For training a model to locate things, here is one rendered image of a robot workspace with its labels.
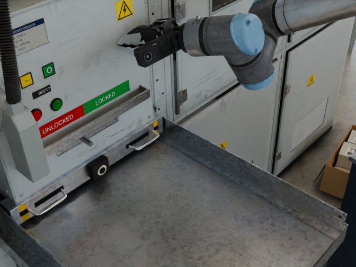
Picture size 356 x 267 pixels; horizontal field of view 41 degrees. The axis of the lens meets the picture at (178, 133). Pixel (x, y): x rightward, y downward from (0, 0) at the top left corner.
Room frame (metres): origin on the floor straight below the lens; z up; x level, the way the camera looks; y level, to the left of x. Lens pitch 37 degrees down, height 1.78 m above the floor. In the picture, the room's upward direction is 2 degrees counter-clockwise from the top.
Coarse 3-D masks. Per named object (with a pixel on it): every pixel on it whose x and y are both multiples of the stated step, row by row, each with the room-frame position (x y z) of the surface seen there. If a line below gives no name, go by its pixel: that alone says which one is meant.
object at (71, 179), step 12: (132, 132) 1.13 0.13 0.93; (144, 132) 1.16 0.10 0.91; (120, 144) 1.09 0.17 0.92; (132, 144) 1.12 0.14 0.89; (96, 156) 1.03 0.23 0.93; (108, 156) 1.05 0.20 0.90; (120, 156) 1.09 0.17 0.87; (84, 168) 0.99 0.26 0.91; (60, 180) 0.94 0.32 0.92; (72, 180) 0.96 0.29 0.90; (84, 180) 0.99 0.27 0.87; (36, 192) 0.89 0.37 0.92; (48, 192) 0.91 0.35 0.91; (60, 192) 0.93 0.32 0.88; (12, 204) 0.85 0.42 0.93; (36, 204) 0.88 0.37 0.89; (48, 204) 0.90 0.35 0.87; (12, 216) 0.83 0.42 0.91
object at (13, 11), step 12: (12, 0) 1.02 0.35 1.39; (24, 0) 1.01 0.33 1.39; (36, 0) 1.01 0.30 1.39; (48, 0) 1.00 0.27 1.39; (12, 12) 0.94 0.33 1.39; (0, 156) 0.86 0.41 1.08; (0, 168) 0.87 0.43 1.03; (0, 180) 0.89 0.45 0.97; (0, 192) 0.91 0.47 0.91; (12, 192) 0.86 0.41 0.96
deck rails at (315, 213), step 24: (168, 120) 1.20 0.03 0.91; (168, 144) 1.17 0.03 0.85; (192, 144) 1.14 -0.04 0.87; (216, 168) 1.04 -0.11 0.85; (240, 168) 1.01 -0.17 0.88; (264, 192) 0.94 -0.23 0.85; (288, 192) 0.90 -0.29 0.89; (0, 216) 0.86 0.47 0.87; (312, 216) 0.85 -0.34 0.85; (24, 240) 0.78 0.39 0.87; (48, 264) 0.72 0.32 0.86
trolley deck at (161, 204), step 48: (96, 192) 0.97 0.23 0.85; (144, 192) 0.96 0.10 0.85; (192, 192) 0.95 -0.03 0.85; (240, 192) 0.95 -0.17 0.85; (0, 240) 0.81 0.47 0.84; (48, 240) 0.80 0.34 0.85; (96, 240) 0.79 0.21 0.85; (144, 240) 0.79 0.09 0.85; (192, 240) 0.78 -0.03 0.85; (240, 240) 0.78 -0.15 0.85; (288, 240) 0.77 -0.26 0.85; (336, 240) 0.77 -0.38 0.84
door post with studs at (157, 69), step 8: (152, 0) 1.29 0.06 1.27; (152, 8) 1.29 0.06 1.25; (160, 8) 1.31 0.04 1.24; (152, 16) 1.29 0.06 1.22; (160, 16) 1.31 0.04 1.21; (152, 64) 1.28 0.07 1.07; (160, 64) 1.30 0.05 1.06; (152, 72) 1.31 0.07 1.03; (160, 72) 1.30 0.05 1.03; (152, 80) 1.28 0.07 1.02; (160, 80) 1.30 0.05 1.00; (152, 88) 1.28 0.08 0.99; (160, 88) 1.30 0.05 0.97; (160, 96) 1.30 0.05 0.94; (160, 104) 1.29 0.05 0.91; (160, 112) 1.29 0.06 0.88
